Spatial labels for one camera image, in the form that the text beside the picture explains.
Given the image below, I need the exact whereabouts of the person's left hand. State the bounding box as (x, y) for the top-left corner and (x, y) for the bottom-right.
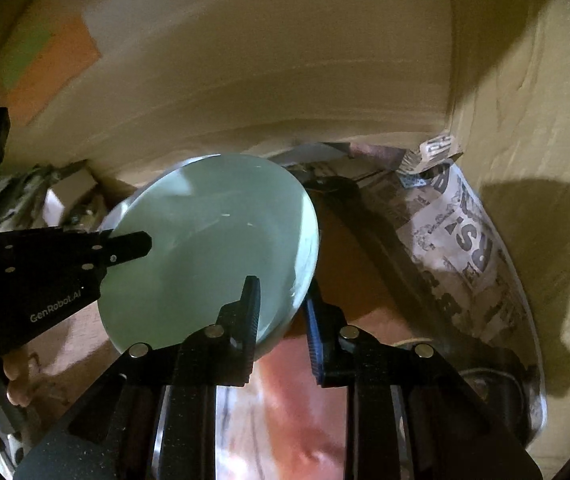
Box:
(2, 350), (36, 408)

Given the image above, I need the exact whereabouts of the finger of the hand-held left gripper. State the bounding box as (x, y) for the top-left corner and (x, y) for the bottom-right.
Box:
(100, 231), (153, 268)

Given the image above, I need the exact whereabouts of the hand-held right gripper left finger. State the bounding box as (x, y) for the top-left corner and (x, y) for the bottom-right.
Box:
(12, 275), (262, 480)

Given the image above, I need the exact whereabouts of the small white box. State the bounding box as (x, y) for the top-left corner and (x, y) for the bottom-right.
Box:
(42, 167), (98, 228)

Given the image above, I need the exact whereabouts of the mint green bowl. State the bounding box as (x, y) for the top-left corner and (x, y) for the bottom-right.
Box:
(97, 154), (320, 361)

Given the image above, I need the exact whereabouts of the printed newspaper sheet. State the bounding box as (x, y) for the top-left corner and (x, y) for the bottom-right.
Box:
(270, 132), (548, 441)

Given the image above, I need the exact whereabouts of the orange sticky note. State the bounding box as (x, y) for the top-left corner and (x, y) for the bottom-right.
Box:
(7, 15), (100, 126)

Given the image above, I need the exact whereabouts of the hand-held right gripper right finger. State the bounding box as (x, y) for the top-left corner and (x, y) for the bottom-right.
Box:
(304, 280), (540, 480)

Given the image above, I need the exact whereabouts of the green sticky note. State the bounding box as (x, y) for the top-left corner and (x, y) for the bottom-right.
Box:
(2, 27), (53, 88)

